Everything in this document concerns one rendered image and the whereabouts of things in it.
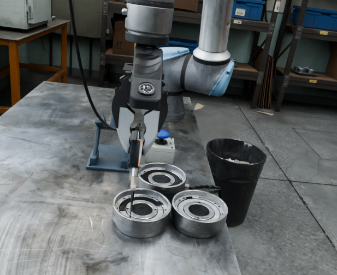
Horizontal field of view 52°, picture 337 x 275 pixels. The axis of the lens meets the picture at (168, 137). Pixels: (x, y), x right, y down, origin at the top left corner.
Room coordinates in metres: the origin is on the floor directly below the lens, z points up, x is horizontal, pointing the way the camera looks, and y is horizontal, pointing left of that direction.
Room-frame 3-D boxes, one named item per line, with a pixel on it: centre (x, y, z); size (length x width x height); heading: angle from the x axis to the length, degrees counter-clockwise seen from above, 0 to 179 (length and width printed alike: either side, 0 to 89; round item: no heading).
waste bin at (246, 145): (1.79, -0.39, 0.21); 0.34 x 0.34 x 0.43
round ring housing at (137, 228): (0.53, 0.03, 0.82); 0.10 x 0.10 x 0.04
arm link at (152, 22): (0.59, 0.06, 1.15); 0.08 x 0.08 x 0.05
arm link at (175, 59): (1.15, 0.02, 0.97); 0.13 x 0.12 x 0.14; 74
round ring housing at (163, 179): (0.65, 0.00, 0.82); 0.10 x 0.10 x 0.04
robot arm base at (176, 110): (1.15, 0.03, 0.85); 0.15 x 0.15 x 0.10
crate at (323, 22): (4.41, -1.56, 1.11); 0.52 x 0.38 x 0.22; 95
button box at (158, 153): (0.81, 0.02, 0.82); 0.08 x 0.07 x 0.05; 5
